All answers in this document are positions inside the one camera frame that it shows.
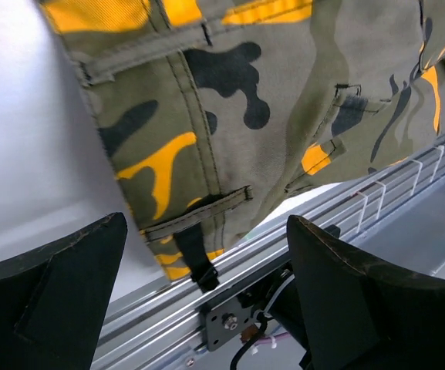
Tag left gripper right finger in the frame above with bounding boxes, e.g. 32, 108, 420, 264
286, 216, 445, 369

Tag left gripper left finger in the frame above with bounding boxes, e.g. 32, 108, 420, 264
0, 213, 127, 369

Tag camouflage trousers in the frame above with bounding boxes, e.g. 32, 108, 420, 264
39, 1, 445, 291

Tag aluminium mounting rail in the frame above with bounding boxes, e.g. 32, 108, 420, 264
92, 134, 445, 369

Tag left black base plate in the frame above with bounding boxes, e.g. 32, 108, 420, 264
201, 293, 255, 352

